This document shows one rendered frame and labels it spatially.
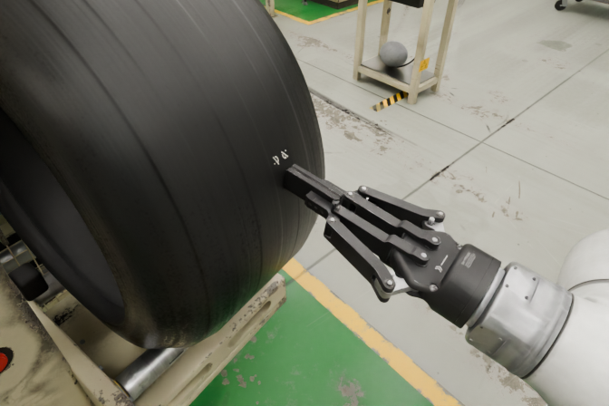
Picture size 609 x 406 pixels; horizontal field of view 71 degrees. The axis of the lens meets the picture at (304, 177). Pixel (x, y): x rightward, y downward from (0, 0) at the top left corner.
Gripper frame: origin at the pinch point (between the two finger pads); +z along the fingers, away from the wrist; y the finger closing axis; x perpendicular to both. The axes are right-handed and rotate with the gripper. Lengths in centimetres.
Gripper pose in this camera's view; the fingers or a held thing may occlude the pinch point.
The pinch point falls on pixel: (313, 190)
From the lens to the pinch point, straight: 48.4
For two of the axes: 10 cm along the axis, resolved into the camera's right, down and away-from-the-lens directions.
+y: -6.0, 5.0, -6.2
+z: -7.9, -4.8, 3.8
